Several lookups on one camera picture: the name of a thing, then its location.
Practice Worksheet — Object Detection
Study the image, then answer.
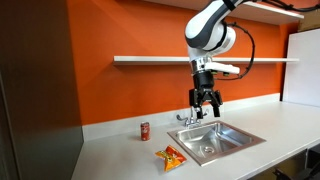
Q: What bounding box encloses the black chair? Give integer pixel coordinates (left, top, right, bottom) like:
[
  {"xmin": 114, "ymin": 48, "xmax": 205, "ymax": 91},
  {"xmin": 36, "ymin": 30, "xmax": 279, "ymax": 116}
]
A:
[{"xmin": 272, "ymin": 143, "xmax": 320, "ymax": 180}]

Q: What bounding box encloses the stainless steel sink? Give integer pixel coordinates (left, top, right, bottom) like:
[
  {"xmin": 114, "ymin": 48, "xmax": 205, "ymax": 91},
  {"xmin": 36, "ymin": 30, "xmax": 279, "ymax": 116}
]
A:
[{"xmin": 166, "ymin": 120, "xmax": 267, "ymax": 167}]

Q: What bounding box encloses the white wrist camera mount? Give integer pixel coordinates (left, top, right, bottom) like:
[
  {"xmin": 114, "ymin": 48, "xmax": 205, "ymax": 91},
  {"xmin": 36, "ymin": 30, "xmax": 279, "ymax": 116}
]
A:
[{"xmin": 203, "ymin": 61, "xmax": 241, "ymax": 76}]

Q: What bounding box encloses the red soda can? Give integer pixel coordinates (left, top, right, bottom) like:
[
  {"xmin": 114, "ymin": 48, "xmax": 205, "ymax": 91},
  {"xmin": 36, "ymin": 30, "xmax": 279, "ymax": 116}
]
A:
[{"xmin": 140, "ymin": 121, "xmax": 152, "ymax": 142}]

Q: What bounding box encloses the brown cardboard box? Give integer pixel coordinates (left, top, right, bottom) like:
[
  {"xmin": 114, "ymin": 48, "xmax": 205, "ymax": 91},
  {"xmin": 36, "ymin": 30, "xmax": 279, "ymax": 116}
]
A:
[{"xmin": 297, "ymin": 9, "xmax": 320, "ymax": 33}]

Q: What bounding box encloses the white board panel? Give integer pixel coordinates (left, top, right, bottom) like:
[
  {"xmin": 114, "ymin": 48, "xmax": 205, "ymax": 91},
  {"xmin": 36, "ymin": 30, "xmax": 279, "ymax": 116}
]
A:
[{"xmin": 282, "ymin": 28, "xmax": 320, "ymax": 108}]

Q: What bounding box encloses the chrome two-handle faucet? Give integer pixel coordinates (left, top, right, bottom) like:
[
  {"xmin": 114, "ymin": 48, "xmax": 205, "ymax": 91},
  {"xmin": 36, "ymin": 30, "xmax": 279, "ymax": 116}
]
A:
[{"xmin": 176, "ymin": 106, "xmax": 210, "ymax": 130}]

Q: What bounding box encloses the long white wall shelf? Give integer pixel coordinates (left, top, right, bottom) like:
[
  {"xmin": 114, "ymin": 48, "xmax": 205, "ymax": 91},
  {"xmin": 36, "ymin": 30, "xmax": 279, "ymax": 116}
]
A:
[{"xmin": 113, "ymin": 55, "xmax": 300, "ymax": 66}]

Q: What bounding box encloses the orange snack packet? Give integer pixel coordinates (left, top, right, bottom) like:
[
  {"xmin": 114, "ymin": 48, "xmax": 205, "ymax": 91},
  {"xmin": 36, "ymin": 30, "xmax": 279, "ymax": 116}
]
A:
[{"xmin": 154, "ymin": 145, "xmax": 188, "ymax": 173}]

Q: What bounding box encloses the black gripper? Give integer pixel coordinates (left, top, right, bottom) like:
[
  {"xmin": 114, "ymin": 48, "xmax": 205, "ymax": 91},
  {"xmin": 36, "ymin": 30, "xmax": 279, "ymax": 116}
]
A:
[{"xmin": 188, "ymin": 71, "xmax": 224, "ymax": 120}]

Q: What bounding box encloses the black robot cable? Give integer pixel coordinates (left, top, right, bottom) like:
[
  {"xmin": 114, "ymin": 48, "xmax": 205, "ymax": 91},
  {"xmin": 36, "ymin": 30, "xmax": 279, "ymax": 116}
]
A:
[{"xmin": 214, "ymin": 0, "xmax": 320, "ymax": 82}]

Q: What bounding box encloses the dark cabinet panel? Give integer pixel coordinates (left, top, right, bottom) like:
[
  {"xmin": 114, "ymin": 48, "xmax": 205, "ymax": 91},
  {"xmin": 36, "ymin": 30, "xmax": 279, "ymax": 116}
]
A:
[{"xmin": 0, "ymin": 0, "xmax": 84, "ymax": 180}]

